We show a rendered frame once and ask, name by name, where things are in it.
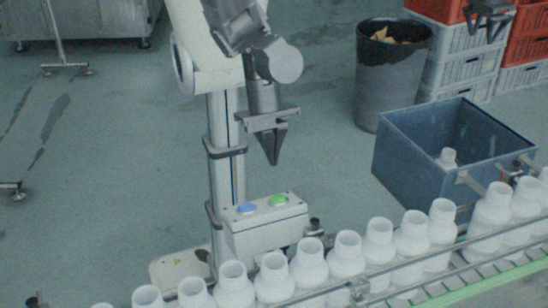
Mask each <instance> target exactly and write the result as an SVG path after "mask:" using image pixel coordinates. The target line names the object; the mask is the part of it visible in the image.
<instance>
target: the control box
mask: <svg viewBox="0 0 548 308"><path fill-rule="evenodd" d="M280 194H282V195H284V196H285V197H286V200H285V201H283V202H281V203H271V202H270V197H271V196H269V197H265V198H259V199H255V200H252V201H248V202H250V203H254V210H250V211H247V212H240V211H238V206H239V205H241V204H242V203H241V204H238V205H235V206H231V207H227V208H223V209H221V210H220V213H221V217H222V224H223V234H224V240H225V243H226V245H227V246H228V247H229V248H230V250H231V251H232V252H233V254H234V255H235V257H236V259H237V260H241V259H243V258H250V257H252V256H256V255H259V254H262V253H265V252H267V253H269V252H274V249H277V248H280V249H281V250H283V255H284V256H285V257H286V258H287V254H286V249H289V245H292V244H295V243H299V242H300V240H302V239H303V229H304V228H306V227H310V224H309V216H308V215H307V204H306V203H305V202H303V201H302V200H301V199H300V198H298V197H297V196H295V195H294V194H293V193H291V192H284V193H280Z"/></svg>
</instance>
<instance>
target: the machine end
mask: <svg viewBox="0 0 548 308"><path fill-rule="evenodd" d="M51 2H52V6H53V9H54V12H55V16H56V20H57V26H58V29H59V32H60V33H61V35H60V36H62V39H88V38H130V37H140V38H141V42H142V43H141V44H138V45H137V47H138V49H141V50H146V49H149V48H151V47H152V45H151V44H150V43H145V37H150V35H151V33H152V29H153V27H154V25H155V21H160V18H159V17H158V13H159V10H160V8H162V5H163V2H164V0H51ZM0 27H1V29H2V32H3V36H4V37H5V39H6V41H16V42H18V44H19V46H18V47H16V48H15V53H25V51H28V50H30V48H29V46H25V45H22V43H21V41H23V40H55V38H54V34H53V31H52V27H51V22H50V17H49V14H48V11H47V8H46V4H45V0H7V1H5V2H4V3H2V4H1V5H0Z"/></svg>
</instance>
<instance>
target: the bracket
mask: <svg viewBox="0 0 548 308"><path fill-rule="evenodd" d="M494 167H497V168H498V169H500V170H501V172H502V173H501V178H500V182H503V183H505V184H507V185H509V186H510V188H511V190H512V187H513V186H514V184H516V183H518V181H519V180H520V178H521V176H522V174H523V172H522V171H521V169H520V167H521V162H520V161H516V160H515V161H512V164H511V166H510V169H507V168H506V167H504V166H503V165H502V164H501V163H500V162H497V163H494ZM540 172H541V171H540ZM540 172H538V173H534V174H530V176H531V177H534V178H536V179H538V177H539V175H540ZM309 224H310V227H306V228H304V229H303V239H304V238H315V239H317V240H319V241H320V242H321V243H322V246H323V247H330V246H334V245H335V241H336V237H337V236H336V234H335V233H331V234H327V235H324V232H325V230H324V229H323V227H322V226H321V225H320V224H319V219H318V218H317V217H316V216H314V217H312V218H311V219H310V222H309ZM348 280H349V283H348V290H349V291H350V292H351V293H352V294H350V296H349V303H350V305H348V306H345V307H344V308H366V307H367V299H366V297H365V296H364V295H365V294H368V293H370V287H371V283H370V282H369V281H368V280H367V278H366V277H365V275H364V274H363V273H361V274H358V275H353V276H350V277H349V278H348ZM25 305H26V307H27V308H49V306H48V304H47V303H43V304H42V292H41V291H37V292H35V293H34V296H31V297H29V298H27V300H26V303H25Z"/></svg>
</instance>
